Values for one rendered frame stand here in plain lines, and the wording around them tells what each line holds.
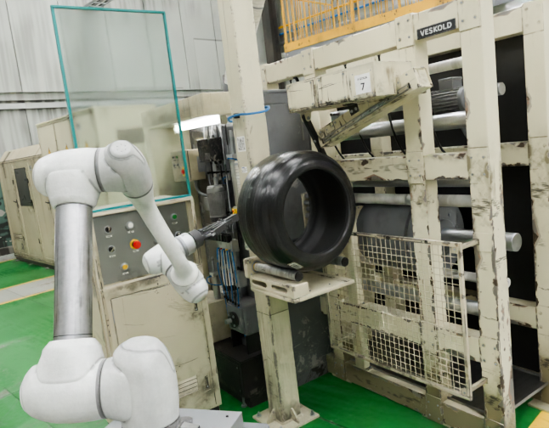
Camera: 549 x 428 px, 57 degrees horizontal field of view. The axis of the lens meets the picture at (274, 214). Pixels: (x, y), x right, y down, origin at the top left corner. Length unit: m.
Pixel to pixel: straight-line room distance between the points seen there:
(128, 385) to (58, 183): 0.59
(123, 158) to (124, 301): 1.25
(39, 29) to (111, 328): 9.56
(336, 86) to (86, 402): 1.65
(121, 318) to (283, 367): 0.87
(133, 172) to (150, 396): 0.61
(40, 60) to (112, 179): 10.07
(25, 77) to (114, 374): 10.21
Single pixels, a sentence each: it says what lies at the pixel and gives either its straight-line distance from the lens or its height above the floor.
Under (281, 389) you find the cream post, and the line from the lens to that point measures 2.83.
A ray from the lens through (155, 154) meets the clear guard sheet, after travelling 2.65.
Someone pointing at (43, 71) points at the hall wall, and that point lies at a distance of 11.52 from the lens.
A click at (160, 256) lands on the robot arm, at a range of 1.97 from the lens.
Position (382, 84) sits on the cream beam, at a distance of 2.24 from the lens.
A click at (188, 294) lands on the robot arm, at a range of 1.89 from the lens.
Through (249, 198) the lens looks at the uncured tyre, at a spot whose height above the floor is 1.27.
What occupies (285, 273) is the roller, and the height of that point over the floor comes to 0.91.
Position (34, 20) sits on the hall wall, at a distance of 11.72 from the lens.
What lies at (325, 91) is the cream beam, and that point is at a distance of 2.42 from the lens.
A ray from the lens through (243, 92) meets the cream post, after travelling 2.52.
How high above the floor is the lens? 1.49
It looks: 8 degrees down
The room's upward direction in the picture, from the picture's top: 7 degrees counter-clockwise
